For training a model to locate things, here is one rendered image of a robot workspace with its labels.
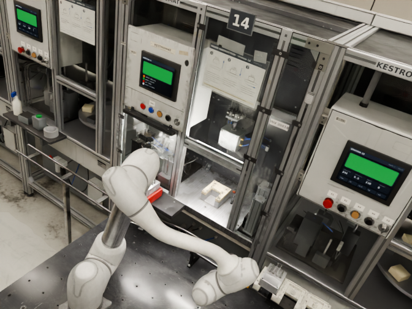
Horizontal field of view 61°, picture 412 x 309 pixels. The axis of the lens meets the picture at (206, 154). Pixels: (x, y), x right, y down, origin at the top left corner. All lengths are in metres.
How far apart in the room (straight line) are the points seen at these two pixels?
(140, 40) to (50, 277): 1.31
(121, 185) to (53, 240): 1.92
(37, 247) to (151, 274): 1.32
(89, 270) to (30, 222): 1.69
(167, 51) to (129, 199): 0.83
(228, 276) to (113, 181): 0.58
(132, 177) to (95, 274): 0.56
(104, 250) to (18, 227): 1.63
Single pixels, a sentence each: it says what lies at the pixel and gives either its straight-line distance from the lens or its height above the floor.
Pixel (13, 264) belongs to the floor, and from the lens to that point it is 3.07.
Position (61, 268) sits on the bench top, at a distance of 2.10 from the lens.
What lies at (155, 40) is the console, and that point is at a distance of 1.86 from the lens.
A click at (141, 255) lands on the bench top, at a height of 0.68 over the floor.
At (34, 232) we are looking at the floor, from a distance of 3.26.
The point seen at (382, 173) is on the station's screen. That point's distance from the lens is 1.54.
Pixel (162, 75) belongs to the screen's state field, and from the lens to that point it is 1.85.
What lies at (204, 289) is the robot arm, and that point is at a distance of 1.49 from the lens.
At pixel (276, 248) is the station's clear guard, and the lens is 1.99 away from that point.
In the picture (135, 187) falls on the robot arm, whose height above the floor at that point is 1.47.
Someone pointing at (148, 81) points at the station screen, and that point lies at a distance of 1.92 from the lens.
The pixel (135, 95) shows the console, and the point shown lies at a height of 1.46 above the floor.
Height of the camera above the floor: 2.30
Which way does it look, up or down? 32 degrees down
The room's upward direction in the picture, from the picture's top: 12 degrees clockwise
